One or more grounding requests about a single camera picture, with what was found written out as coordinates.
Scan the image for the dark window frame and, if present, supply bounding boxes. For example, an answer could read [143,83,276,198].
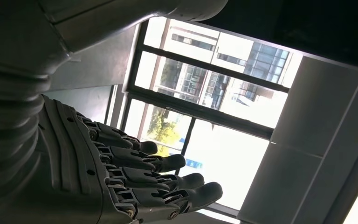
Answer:
[104,17,291,217]

